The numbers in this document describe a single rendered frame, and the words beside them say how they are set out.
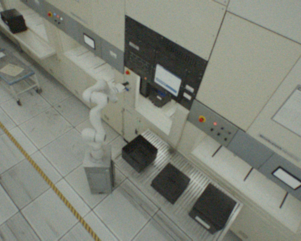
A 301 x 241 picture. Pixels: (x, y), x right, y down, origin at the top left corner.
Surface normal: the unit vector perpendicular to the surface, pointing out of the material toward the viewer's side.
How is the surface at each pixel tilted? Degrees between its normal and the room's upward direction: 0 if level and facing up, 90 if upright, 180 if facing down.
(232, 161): 0
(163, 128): 0
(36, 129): 0
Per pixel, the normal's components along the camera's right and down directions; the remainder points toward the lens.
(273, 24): -0.67, 0.53
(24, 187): 0.10, -0.63
